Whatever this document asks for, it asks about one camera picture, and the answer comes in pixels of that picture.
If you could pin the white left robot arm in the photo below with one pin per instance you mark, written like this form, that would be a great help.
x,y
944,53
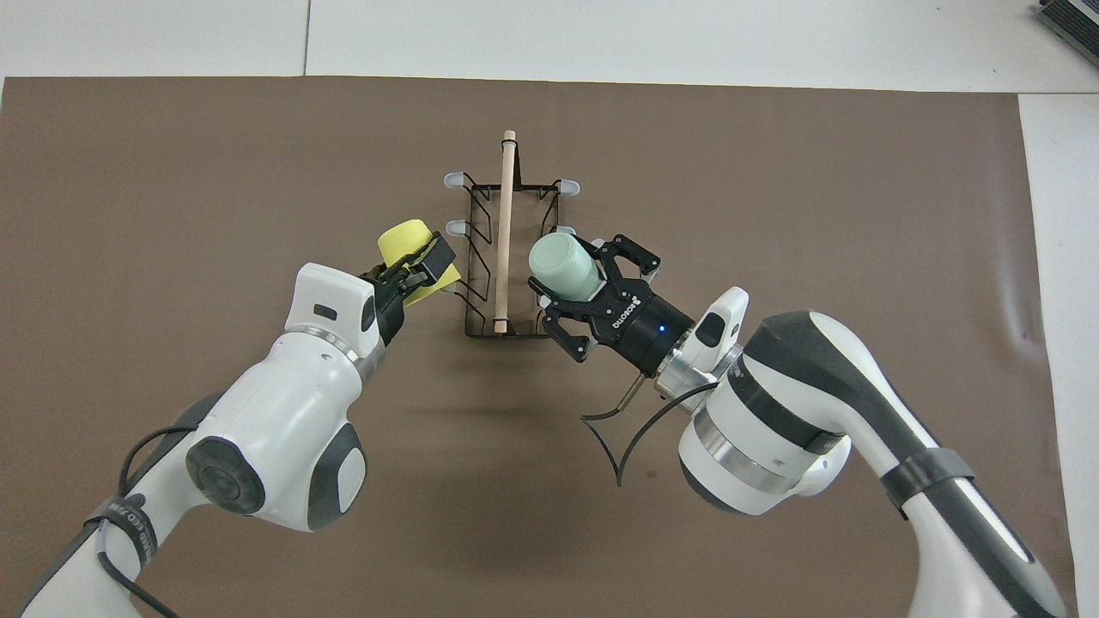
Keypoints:
x,y
283,412

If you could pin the light green plastic cup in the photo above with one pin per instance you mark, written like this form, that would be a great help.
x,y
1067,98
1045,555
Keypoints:
x,y
562,266

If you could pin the brown table mat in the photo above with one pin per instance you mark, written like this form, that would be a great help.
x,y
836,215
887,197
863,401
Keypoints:
x,y
172,172

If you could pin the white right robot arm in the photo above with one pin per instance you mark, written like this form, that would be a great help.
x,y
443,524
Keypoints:
x,y
798,412

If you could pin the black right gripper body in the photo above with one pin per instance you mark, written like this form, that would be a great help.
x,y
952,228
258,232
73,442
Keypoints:
x,y
640,326

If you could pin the yellow plastic cup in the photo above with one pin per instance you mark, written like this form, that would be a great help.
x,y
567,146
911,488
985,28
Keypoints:
x,y
403,239

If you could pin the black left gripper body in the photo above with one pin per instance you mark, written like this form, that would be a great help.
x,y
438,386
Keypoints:
x,y
388,296

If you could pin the grey finned device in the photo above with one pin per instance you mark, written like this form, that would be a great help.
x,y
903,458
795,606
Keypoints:
x,y
1071,19

